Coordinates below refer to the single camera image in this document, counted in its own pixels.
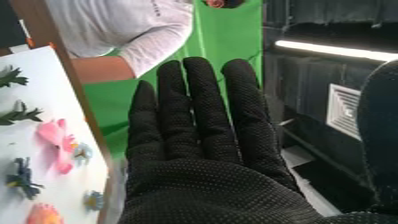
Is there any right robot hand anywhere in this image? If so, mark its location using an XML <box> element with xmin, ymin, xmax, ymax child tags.
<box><xmin>115</xmin><ymin>56</ymin><xmax>398</xmax><ymax>224</ymax></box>

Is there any person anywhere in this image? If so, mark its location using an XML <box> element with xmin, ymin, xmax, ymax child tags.
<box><xmin>42</xmin><ymin>0</ymin><xmax>245</xmax><ymax>85</ymax></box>

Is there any dark mat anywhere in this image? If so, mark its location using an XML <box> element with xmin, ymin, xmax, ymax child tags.
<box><xmin>0</xmin><ymin>0</ymin><xmax>28</xmax><ymax>50</ymax></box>

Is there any white air vent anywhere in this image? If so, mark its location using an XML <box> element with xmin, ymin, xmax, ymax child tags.
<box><xmin>325</xmin><ymin>83</ymin><xmax>364</xmax><ymax>142</ymax></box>

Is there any orange pink flower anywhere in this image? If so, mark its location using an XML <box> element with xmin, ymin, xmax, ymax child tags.
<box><xmin>25</xmin><ymin>202</ymin><xmax>66</xmax><ymax>224</ymax></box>

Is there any dark blue flower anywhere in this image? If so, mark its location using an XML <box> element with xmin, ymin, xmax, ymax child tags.
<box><xmin>3</xmin><ymin>156</ymin><xmax>46</xmax><ymax>201</ymax></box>

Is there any green sprig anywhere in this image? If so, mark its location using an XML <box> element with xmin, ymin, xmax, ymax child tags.
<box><xmin>0</xmin><ymin>101</ymin><xmax>44</xmax><ymax>127</ymax></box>

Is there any white sheet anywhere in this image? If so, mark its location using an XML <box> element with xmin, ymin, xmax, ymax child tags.
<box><xmin>0</xmin><ymin>44</ymin><xmax>112</xmax><ymax>224</ymax></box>

